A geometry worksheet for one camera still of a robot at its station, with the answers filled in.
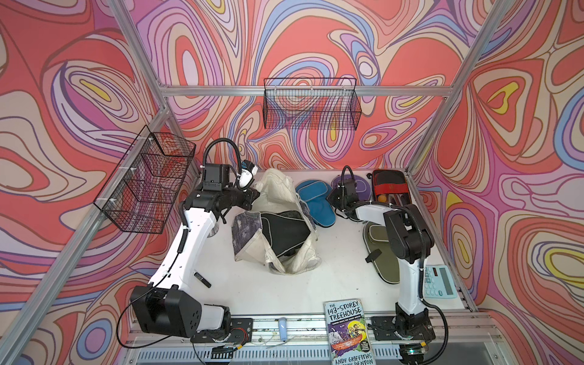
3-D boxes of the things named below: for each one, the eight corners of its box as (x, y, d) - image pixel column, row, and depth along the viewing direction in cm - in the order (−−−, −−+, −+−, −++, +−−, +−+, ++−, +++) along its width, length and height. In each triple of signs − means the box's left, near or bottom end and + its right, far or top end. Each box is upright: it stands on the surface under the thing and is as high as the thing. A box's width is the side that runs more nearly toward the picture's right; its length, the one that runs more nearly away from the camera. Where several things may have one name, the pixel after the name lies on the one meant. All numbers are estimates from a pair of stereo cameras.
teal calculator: (426, 299, 82) (432, 296, 78) (415, 269, 89) (420, 264, 85) (453, 299, 82) (460, 296, 78) (440, 269, 89) (446, 265, 85)
